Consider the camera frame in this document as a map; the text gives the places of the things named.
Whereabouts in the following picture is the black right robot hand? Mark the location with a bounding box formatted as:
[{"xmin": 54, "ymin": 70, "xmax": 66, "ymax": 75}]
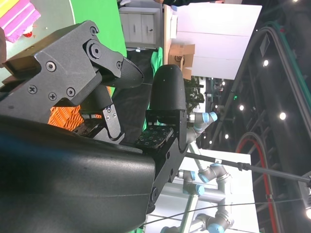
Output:
[{"xmin": 0, "ymin": 20, "xmax": 190, "ymax": 233}]

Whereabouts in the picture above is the grey green bowl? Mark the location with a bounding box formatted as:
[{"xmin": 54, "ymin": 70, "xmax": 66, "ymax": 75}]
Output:
[{"xmin": 0, "ymin": 0, "xmax": 76, "ymax": 73}]

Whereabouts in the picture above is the silver blue-jointed robot arm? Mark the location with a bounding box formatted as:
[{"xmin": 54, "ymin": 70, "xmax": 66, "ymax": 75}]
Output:
[
  {"xmin": 186, "ymin": 111, "xmax": 219, "ymax": 147},
  {"xmin": 177, "ymin": 163, "xmax": 234, "ymax": 203},
  {"xmin": 160, "ymin": 205, "xmax": 236, "ymax": 233}
]

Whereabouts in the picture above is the orange wicker basket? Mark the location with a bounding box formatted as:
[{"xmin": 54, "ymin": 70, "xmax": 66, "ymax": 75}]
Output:
[{"xmin": 47, "ymin": 86, "xmax": 112, "ymax": 132}]

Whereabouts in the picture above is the chocolate cake slice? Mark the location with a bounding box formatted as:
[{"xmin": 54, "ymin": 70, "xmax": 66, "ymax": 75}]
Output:
[{"xmin": 0, "ymin": 26, "xmax": 7, "ymax": 64}]

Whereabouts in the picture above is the pink layered cake slice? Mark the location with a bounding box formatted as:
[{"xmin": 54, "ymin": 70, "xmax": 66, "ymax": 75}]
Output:
[{"xmin": 0, "ymin": 0, "xmax": 41, "ymax": 44}]

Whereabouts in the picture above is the yellow layered cake slice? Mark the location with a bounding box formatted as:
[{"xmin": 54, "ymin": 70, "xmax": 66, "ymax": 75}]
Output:
[{"xmin": 0, "ymin": 0, "xmax": 19, "ymax": 17}]

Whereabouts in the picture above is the green hanging cloth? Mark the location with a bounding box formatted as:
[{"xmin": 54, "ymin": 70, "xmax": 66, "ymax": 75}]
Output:
[{"xmin": 150, "ymin": 47, "xmax": 165, "ymax": 82}]

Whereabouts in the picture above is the green leafy plant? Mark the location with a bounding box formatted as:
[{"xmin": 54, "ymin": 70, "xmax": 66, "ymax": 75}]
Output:
[{"xmin": 183, "ymin": 76, "xmax": 206, "ymax": 113}]

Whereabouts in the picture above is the brown cardboard box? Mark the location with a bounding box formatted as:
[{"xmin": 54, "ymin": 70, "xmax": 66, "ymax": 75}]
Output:
[{"xmin": 168, "ymin": 43, "xmax": 196, "ymax": 81}]

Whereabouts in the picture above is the white drawer cabinet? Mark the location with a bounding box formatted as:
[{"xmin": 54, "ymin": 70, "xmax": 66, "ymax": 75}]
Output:
[{"xmin": 119, "ymin": 6, "xmax": 163, "ymax": 50}]

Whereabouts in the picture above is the green tablecloth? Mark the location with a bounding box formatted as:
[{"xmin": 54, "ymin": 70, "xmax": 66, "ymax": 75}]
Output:
[{"xmin": 69, "ymin": 0, "xmax": 129, "ymax": 98}]

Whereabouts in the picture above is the light wooden table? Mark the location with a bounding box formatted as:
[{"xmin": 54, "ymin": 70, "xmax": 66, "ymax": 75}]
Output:
[{"xmin": 163, "ymin": 4, "xmax": 179, "ymax": 66}]

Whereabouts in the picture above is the long black pole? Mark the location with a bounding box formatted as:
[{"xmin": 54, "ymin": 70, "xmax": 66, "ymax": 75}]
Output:
[{"xmin": 186, "ymin": 151, "xmax": 311, "ymax": 186}]

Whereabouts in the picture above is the thin black wire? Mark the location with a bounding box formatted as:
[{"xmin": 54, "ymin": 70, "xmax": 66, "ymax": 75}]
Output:
[{"xmin": 142, "ymin": 198, "xmax": 306, "ymax": 225}]

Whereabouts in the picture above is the red ring frame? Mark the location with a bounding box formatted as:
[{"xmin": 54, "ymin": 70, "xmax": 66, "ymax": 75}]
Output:
[{"xmin": 236, "ymin": 132, "xmax": 280, "ymax": 233}]

